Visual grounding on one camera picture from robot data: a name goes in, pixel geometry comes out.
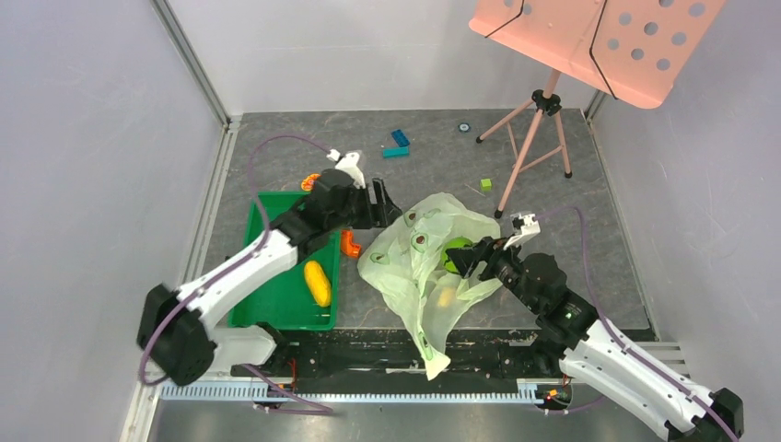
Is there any teal rectangular block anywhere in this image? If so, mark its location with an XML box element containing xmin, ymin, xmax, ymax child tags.
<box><xmin>382</xmin><ymin>146</ymin><xmax>410</xmax><ymax>159</ymax></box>

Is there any pale green plastic bag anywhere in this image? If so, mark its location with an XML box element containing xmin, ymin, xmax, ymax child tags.
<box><xmin>357</xmin><ymin>192</ymin><xmax>500</xmax><ymax>381</ymax></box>

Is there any orange curved toy piece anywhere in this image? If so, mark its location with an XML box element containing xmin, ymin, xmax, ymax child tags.
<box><xmin>340</xmin><ymin>229</ymin><xmax>362</xmax><ymax>259</ymax></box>

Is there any white cable duct strip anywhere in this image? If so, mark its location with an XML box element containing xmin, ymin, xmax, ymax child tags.
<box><xmin>158</xmin><ymin>378</ymin><xmax>543</xmax><ymax>405</ymax></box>

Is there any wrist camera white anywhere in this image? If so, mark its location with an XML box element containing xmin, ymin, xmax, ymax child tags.
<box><xmin>326</xmin><ymin>149</ymin><xmax>367</xmax><ymax>189</ymax></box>
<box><xmin>503</xmin><ymin>212</ymin><xmax>541</xmax><ymax>250</ymax></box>

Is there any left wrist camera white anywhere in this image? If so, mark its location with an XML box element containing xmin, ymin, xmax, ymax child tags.
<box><xmin>326</xmin><ymin>149</ymin><xmax>367</xmax><ymax>189</ymax></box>

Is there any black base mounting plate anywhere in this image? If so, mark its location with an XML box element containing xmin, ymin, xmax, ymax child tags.
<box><xmin>257</xmin><ymin>329</ymin><xmax>563</xmax><ymax>393</ymax></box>

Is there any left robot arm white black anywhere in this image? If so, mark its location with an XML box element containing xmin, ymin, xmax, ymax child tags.
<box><xmin>136</xmin><ymin>169</ymin><xmax>402</xmax><ymax>386</ymax></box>

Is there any green plastic tray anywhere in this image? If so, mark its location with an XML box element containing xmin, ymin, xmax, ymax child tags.
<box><xmin>227</xmin><ymin>191</ymin><xmax>342</xmax><ymax>332</ymax></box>

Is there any pink tripod stand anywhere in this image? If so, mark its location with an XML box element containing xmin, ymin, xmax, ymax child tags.
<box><xmin>475</xmin><ymin>68</ymin><xmax>574</xmax><ymax>219</ymax></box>

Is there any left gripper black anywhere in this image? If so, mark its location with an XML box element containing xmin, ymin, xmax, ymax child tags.
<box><xmin>327</xmin><ymin>178</ymin><xmax>402</xmax><ymax>233</ymax></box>

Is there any yellow fake fruit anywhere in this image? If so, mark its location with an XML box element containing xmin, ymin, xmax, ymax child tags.
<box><xmin>304</xmin><ymin>261</ymin><xmax>332</xmax><ymax>308</ymax></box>

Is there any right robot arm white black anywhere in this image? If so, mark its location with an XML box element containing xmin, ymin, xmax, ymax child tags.
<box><xmin>446</xmin><ymin>237</ymin><xmax>745</xmax><ymax>441</ymax></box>

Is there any blue lego brick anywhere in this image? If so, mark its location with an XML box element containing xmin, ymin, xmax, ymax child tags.
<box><xmin>391</xmin><ymin>129</ymin><xmax>410</xmax><ymax>147</ymax></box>

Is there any pink music stand desk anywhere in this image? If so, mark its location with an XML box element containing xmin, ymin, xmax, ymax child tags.
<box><xmin>469</xmin><ymin>0</ymin><xmax>725</xmax><ymax>110</ymax></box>

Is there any green striped fake melon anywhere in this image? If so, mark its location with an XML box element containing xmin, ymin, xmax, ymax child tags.
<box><xmin>440</xmin><ymin>236</ymin><xmax>476</xmax><ymax>274</ymax></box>

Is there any orange yellow round toy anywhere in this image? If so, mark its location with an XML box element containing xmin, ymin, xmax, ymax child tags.
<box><xmin>300</xmin><ymin>173</ymin><xmax>320</xmax><ymax>192</ymax></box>

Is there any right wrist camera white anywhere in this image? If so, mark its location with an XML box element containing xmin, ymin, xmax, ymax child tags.
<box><xmin>503</xmin><ymin>212</ymin><xmax>541</xmax><ymax>250</ymax></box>

